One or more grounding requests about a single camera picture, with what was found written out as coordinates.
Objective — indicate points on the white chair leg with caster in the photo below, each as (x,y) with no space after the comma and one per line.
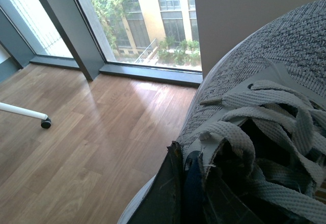
(45,120)

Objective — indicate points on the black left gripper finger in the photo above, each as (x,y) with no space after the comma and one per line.
(162,202)

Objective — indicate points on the grey knit sneaker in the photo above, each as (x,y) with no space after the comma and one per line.
(253,141)

